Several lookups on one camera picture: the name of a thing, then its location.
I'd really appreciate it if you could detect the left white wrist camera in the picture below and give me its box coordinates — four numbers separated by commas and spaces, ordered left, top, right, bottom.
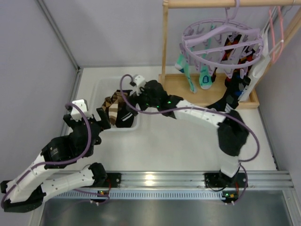
65, 99, 91, 121

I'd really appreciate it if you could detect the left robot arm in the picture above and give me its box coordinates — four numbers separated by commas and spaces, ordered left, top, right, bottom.
0, 104, 111, 213

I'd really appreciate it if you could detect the purple cable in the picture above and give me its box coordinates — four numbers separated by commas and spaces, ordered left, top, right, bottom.
0, 102, 111, 209
119, 74, 261, 205

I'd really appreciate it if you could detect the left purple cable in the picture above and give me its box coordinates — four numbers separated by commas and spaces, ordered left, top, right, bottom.
0, 102, 111, 209

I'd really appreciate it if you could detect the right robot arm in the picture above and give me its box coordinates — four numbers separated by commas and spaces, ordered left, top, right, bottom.
129, 76, 250, 187

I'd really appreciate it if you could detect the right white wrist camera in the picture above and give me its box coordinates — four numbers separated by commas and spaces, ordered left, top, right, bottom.
130, 74, 146, 92

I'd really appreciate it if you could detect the aluminium mounting rail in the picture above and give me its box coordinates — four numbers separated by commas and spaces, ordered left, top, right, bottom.
37, 170, 294, 189

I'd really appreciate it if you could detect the black grey blue sock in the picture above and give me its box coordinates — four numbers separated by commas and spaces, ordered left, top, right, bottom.
206, 75, 250, 113

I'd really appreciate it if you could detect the wooden clothes rack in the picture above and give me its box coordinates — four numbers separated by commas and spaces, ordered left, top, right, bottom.
158, 0, 301, 109

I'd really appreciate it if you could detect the slotted grey cable duct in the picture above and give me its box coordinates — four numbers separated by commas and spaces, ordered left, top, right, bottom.
55, 190, 237, 201

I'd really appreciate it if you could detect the brown argyle sock in bin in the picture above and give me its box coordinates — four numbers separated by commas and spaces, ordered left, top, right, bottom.
101, 97, 112, 115

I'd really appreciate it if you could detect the white tote bag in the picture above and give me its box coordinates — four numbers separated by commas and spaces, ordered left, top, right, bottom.
239, 30, 270, 102

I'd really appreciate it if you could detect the argyle sock red yellow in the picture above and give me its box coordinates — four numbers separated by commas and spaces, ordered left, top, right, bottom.
237, 47, 255, 79

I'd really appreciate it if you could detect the white plastic bin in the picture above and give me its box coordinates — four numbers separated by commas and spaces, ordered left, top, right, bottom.
91, 77, 140, 132

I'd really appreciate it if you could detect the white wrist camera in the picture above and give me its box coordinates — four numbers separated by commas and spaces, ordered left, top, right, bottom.
65, 99, 91, 121
130, 74, 146, 92

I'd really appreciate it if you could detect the teal sock left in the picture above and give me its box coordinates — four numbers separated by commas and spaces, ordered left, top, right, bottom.
174, 44, 197, 93

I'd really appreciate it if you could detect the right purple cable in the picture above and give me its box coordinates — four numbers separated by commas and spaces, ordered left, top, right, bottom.
119, 74, 261, 205

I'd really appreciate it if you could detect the pink clothes hanger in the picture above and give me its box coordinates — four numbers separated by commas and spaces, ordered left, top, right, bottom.
268, 6, 285, 64

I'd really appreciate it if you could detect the teal sock with blue patch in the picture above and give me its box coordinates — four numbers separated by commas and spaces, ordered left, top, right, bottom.
199, 64, 212, 90

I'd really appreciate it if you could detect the brown striped sock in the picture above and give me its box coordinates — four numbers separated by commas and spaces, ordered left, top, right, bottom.
109, 92, 118, 126

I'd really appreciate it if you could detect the purple round clip hanger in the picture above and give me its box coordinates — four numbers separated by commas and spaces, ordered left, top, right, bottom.
180, 0, 264, 78

